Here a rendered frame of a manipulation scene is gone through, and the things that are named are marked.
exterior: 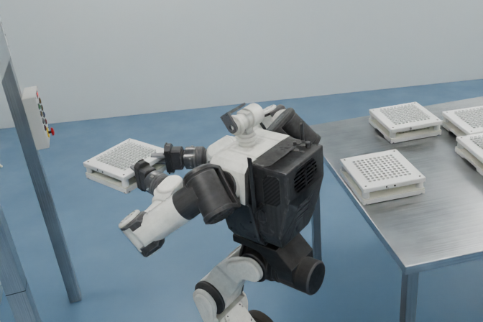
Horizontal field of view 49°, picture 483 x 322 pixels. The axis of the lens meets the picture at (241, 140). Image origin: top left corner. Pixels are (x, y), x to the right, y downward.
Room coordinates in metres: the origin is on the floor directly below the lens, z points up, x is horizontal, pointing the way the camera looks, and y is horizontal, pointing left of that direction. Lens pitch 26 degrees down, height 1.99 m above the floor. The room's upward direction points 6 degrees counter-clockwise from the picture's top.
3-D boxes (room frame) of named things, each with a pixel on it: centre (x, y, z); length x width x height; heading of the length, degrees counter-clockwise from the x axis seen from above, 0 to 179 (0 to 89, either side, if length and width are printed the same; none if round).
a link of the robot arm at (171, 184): (1.54, 0.26, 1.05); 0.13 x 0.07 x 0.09; 156
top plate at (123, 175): (1.86, 0.46, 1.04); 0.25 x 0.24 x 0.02; 139
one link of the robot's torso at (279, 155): (1.41, -0.06, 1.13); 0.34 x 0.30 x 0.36; 139
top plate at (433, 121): (2.22, -0.77, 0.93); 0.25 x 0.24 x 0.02; 8
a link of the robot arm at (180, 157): (1.82, 0.24, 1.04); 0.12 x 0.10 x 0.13; 81
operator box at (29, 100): (2.35, 0.96, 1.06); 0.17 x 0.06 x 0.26; 14
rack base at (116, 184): (1.86, 0.46, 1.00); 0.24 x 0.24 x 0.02; 49
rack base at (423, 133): (2.22, -0.77, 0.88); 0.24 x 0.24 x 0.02; 8
